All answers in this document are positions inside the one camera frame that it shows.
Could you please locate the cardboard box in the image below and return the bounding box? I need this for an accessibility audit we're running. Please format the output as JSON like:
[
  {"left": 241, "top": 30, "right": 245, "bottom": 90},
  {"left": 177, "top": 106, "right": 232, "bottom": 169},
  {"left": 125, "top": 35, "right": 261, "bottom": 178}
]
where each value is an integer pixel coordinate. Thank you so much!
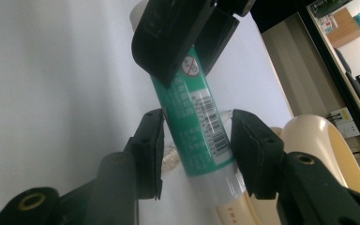
[{"left": 326, "top": 7, "right": 360, "bottom": 50}]

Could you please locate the green and white glue stick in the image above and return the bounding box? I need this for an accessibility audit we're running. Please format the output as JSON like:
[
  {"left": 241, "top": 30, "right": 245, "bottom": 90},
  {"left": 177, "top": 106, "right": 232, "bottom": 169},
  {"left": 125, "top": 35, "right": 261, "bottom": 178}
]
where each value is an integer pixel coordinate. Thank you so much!
[{"left": 130, "top": 0, "right": 248, "bottom": 209}]

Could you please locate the white wall socket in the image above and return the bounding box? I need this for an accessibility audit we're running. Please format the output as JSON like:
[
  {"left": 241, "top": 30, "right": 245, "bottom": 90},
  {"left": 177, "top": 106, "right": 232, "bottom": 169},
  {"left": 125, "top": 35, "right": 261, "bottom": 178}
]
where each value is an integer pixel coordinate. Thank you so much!
[{"left": 328, "top": 107, "right": 360, "bottom": 139}]

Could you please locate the cream pen holder cup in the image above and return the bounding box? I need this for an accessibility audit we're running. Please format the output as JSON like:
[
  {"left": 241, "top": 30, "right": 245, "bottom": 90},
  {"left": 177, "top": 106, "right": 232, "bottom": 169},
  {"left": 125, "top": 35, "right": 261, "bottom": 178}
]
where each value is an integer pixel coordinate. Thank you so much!
[{"left": 215, "top": 113, "right": 360, "bottom": 225}]

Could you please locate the white table cover sheet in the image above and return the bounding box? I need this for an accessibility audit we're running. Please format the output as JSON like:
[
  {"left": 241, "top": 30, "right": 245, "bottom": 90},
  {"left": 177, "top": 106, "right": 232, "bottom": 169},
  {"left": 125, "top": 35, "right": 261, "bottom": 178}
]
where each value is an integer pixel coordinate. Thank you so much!
[{"left": 0, "top": 0, "right": 294, "bottom": 225}]

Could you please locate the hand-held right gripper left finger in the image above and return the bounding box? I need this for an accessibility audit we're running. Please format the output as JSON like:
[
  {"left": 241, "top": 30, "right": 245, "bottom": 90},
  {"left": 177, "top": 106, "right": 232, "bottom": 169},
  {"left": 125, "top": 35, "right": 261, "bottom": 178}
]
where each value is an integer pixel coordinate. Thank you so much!
[{"left": 124, "top": 108, "right": 166, "bottom": 201}]

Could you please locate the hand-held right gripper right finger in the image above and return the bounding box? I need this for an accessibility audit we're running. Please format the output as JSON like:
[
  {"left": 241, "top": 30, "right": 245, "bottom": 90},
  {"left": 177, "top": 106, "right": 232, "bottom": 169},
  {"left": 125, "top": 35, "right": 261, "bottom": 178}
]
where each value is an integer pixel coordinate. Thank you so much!
[{"left": 230, "top": 109, "right": 286, "bottom": 202}]

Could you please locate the black horizontal bar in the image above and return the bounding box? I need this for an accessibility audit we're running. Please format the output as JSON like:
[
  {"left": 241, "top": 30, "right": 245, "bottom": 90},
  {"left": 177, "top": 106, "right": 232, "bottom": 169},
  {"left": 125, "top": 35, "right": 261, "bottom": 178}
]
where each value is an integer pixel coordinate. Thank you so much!
[{"left": 249, "top": 0, "right": 360, "bottom": 158}]

